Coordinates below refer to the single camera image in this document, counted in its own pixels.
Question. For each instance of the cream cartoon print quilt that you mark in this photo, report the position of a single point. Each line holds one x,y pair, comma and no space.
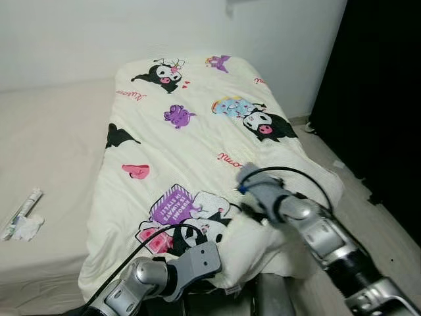
197,145

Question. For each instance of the white tube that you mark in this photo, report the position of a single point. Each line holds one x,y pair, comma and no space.
23,209

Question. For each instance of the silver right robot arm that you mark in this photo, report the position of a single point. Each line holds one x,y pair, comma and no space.
322,237

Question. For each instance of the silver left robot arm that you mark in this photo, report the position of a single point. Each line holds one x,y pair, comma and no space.
141,276

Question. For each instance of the grey right robot leg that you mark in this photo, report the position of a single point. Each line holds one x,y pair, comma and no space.
273,296

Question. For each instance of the cream sheeted mattress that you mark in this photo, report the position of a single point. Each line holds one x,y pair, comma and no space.
52,145

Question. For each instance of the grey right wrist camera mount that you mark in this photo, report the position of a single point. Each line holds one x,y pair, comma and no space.
260,187

